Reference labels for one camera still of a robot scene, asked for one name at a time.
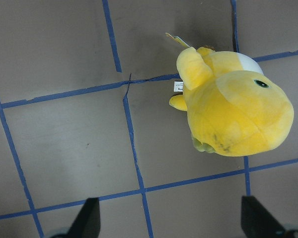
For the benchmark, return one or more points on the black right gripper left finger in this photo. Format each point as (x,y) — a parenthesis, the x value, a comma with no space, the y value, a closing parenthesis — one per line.
(87,223)

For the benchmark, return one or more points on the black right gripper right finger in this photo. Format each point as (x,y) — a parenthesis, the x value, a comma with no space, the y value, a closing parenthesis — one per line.
(257,222)

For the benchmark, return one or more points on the yellow plush toy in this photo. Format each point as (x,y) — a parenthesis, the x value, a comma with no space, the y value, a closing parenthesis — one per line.
(232,108)

